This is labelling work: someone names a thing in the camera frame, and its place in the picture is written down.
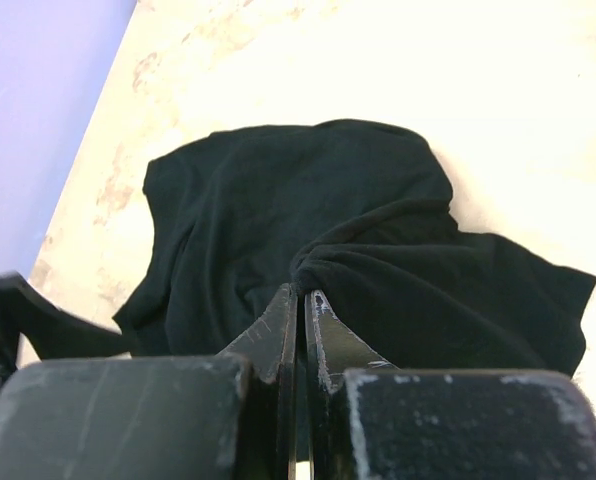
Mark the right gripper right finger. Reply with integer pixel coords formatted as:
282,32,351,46
304,291,596,479

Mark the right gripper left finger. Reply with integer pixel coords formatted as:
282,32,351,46
0,286,295,479

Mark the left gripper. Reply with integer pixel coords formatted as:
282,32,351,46
0,273,37,377

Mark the black floral t-shirt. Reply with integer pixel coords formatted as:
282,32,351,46
114,120,596,375

